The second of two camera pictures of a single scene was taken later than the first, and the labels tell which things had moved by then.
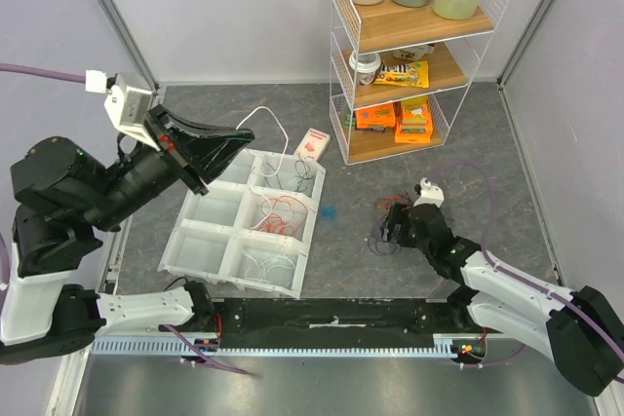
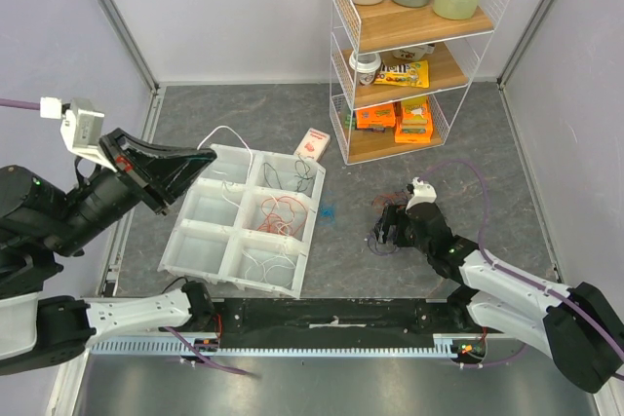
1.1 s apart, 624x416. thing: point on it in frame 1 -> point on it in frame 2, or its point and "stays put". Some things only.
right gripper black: [403, 223] stays put
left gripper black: [208, 149] -> [159, 171]
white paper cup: [366, 64] stays put
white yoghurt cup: [414, 54] stays put
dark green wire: [302, 176] stays put
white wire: [282, 129] -> [222, 173]
